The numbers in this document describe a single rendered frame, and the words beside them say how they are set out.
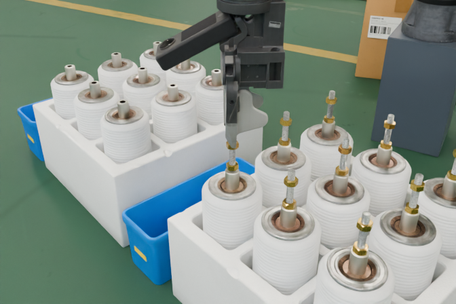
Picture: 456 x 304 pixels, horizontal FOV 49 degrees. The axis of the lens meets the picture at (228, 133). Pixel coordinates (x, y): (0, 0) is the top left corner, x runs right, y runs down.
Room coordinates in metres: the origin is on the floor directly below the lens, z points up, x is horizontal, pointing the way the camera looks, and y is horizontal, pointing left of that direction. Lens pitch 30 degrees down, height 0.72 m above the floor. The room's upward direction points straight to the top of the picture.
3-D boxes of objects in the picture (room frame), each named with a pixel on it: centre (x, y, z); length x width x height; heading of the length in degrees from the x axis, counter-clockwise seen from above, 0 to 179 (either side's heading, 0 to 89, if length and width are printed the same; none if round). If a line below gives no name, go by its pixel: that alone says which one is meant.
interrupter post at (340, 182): (0.63, -0.17, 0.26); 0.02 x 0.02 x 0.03
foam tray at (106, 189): (1.04, 0.19, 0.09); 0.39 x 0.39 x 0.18; 40
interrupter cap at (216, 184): (0.64, -0.01, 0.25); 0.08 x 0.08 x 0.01
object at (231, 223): (0.64, -0.01, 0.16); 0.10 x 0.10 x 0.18
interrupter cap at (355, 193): (0.63, -0.17, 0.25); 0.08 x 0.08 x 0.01
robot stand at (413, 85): (1.23, -0.52, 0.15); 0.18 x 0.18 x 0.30; 60
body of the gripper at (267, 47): (0.64, -0.03, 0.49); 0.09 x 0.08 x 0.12; 93
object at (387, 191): (0.70, -0.26, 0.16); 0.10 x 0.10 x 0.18
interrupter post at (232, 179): (0.64, -0.01, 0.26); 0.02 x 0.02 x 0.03
